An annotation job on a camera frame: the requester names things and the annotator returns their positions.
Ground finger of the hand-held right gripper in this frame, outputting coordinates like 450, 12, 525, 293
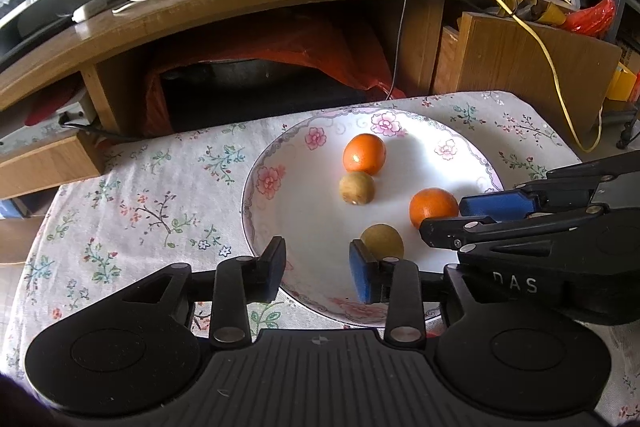
419, 206, 611, 253
459, 152, 640, 218

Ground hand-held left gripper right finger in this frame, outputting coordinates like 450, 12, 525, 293
348, 239, 481, 348

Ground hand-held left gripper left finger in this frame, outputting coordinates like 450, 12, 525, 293
120, 236, 287, 349

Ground orange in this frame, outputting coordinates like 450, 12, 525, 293
343, 133, 388, 174
409, 188, 460, 230

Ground brown kiwi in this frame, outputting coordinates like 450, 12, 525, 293
338, 171, 376, 207
360, 223, 405, 260

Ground white floral bowl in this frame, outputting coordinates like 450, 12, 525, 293
241, 108, 505, 327

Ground floral tablecloth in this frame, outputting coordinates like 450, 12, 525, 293
0, 91, 640, 427

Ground black stand leg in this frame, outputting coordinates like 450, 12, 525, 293
617, 107, 640, 151

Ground dark metal pot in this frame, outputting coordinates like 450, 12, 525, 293
160, 59, 372, 128

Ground yellow box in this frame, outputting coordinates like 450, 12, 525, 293
605, 62, 640, 102

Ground brown paper scraps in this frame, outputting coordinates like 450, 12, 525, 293
495, 0, 576, 26

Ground red plastic bag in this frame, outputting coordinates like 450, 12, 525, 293
562, 0, 617, 38

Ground orange plastic sheet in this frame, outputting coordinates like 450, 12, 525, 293
145, 14, 407, 135

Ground silver set-top box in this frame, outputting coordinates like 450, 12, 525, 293
0, 87, 99, 144

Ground wooden tv stand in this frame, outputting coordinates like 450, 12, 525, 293
0, 0, 623, 202

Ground red cloth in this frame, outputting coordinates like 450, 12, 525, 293
25, 104, 67, 126

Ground small white adapter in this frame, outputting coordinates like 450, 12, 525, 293
72, 0, 108, 22

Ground yellow cable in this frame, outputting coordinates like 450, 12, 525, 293
255, 0, 604, 152

